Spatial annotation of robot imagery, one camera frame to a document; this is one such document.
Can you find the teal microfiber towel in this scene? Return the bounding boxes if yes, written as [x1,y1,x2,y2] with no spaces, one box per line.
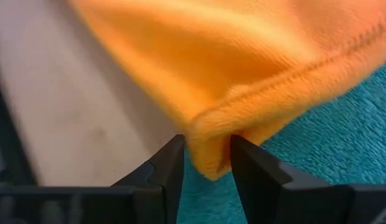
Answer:
[177,60,386,224]

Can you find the orange microfiber towel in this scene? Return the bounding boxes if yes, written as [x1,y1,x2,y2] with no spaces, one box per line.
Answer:
[67,0,386,181]

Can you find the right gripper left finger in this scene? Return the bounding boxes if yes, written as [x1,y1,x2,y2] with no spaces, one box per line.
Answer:
[111,134,185,224]

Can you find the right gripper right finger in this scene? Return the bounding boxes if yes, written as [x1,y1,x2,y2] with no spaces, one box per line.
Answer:
[229,134,355,224]

